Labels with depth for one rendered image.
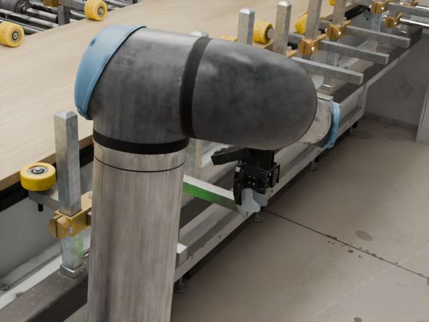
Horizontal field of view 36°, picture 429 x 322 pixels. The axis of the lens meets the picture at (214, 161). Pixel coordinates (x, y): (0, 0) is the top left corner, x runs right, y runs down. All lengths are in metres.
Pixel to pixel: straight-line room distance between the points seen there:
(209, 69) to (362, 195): 2.76
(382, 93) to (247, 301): 2.02
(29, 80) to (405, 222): 1.93
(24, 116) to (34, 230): 0.33
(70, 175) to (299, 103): 0.77
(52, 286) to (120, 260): 0.76
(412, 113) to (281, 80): 3.49
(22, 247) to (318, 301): 1.33
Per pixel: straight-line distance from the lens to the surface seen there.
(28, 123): 1.83
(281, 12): 2.15
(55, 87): 2.07
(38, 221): 1.75
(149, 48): 0.73
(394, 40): 2.62
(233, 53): 0.71
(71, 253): 1.53
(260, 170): 1.47
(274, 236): 2.99
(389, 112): 4.25
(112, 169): 0.76
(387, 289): 2.81
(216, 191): 1.58
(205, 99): 0.69
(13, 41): 2.43
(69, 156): 1.40
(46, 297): 1.52
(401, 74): 4.15
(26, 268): 1.75
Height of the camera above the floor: 1.66
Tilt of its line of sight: 28 degrees down
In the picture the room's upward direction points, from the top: 4 degrees clockwise
